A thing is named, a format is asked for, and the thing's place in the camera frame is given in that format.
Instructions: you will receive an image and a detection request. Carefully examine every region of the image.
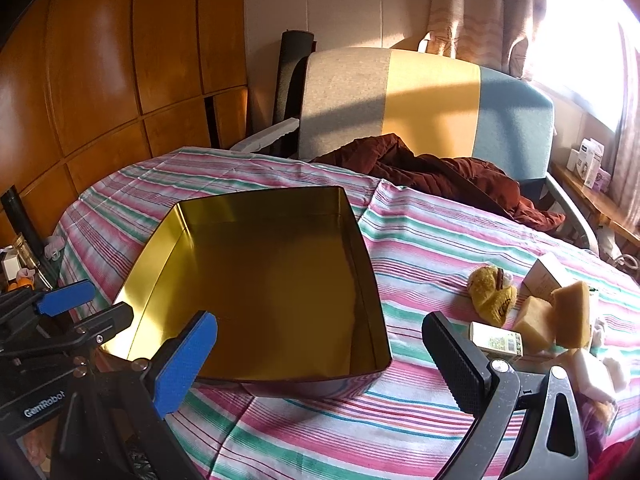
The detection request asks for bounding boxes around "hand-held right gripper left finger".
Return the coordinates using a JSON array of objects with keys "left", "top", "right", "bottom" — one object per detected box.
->
[{"left": 50, "top": 310, "right": 218, "bottom": 480}]

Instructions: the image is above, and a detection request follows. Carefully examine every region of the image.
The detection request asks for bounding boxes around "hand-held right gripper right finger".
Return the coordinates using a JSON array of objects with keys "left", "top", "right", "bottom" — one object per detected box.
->
[{"left": 422, "top": 311, "right": 589, "bottom": 480}]

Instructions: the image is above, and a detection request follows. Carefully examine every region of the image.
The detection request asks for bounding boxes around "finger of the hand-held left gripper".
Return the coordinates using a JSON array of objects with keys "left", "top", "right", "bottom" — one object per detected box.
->
[
  {"left": 0, "top": 280, "right": 96, "bottom": 326},
  {"left": 30, "top": 302, "right": 135, "bottom": 359}
]

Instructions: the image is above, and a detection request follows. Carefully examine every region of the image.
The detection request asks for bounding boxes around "green-edged snack bar packet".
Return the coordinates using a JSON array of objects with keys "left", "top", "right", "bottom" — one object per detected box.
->
[{"left": 469, "top": 321, "right": 526, "bottom": 358}]

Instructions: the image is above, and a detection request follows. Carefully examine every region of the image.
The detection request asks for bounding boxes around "gold tin box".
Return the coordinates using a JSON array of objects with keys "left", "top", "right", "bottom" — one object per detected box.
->
[{"left": 97, "top": 186, "right": 392, "bottom": 401}]

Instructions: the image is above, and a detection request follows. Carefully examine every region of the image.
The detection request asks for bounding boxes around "yellow sponge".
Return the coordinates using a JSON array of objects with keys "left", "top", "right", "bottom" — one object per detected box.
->
[
  {"left": 550, "top": 281, "right": 593, "bottom": 350},
  {"left": 512, "top": 296, "right": 556, "bottom": 352}
]

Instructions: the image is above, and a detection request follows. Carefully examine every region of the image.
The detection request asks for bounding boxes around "purple snack packet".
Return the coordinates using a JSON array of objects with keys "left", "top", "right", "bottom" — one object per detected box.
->
[{"left": 580, "top": 400, "right": 616, "bottom": 461}]

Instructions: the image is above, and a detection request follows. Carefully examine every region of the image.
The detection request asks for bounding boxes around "small orange ornament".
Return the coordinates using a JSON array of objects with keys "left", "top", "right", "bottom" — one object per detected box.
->
[{"left": 7, "top": 270, "right": 35, "bottom": 295}]

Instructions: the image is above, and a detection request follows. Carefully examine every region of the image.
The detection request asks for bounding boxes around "yellow plush toy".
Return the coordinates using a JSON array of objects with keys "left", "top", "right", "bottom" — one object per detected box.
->
[{"left": 467, "top": 266, "right": 518, "bottom": 323}]

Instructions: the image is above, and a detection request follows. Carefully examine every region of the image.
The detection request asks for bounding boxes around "black pole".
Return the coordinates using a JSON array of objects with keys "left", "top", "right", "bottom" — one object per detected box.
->
[{"left": 0, "top": 185, "right": 61, "bottom": 291}]

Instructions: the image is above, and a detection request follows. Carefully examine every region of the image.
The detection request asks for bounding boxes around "pink green striped tablecloth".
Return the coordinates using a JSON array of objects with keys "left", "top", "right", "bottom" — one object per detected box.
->
[{"left": 50, "top": 146, "right": 640, "bottom": 480}]

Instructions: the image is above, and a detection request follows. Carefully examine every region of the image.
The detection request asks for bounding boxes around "white carton box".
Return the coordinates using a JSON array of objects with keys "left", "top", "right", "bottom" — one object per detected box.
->
[{"left": 520, "top": 252, "right": 581, "bottom": 297}]

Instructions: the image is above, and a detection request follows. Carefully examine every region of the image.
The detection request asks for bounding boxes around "white foam block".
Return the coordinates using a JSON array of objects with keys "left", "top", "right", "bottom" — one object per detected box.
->
[{"left": 570, "top": 347, "right": 616, "bottom": 403}]

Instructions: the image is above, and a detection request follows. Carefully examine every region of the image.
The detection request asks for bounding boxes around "white plastic bundle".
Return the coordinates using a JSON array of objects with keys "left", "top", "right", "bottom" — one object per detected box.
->
[{"left": 602, "top": 355, "right": 629, "bottom": 392}]

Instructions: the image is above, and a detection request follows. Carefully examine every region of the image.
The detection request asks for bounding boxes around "brown quilted jacket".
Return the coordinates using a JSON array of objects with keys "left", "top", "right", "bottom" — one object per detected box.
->
[{"left": 310, "top": 133, "right": 566, "bottom": 233}]

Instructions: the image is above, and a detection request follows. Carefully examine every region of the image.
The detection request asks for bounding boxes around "wooden side shelf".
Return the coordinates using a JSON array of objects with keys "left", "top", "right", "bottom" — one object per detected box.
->
[{"left": 550, "top": 160, "right": 640, "bottom": 251}]

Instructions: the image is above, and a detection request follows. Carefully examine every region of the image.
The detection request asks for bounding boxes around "wooden cabinet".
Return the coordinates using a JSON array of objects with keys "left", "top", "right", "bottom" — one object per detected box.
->
[{"left": 0, "top": 0, "right": 249, "bottom": 241}]

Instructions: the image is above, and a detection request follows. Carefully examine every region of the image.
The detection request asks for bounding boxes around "white printed box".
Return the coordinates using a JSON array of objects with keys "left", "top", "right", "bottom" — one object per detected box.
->
[{"left": 580, "top": 139, "right": 606, "bottom": 186}]

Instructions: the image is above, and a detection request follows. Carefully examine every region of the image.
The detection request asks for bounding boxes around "grey yellow blue chair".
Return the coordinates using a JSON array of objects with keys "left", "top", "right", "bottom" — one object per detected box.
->
[{"left": 230, "top": 47, "right": 601, "bottom": 256}]

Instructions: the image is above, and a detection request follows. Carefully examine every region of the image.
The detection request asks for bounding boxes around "patterned curtain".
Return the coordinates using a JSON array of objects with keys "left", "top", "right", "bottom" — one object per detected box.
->
[{"left": 425, "top": 0, "right": 551, "bottom": 81}]

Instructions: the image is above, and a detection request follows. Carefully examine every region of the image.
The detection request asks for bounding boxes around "window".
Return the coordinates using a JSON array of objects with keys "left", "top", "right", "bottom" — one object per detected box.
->
[{"left": 520, "top": 0, "right": 640, "bottom": 136}]

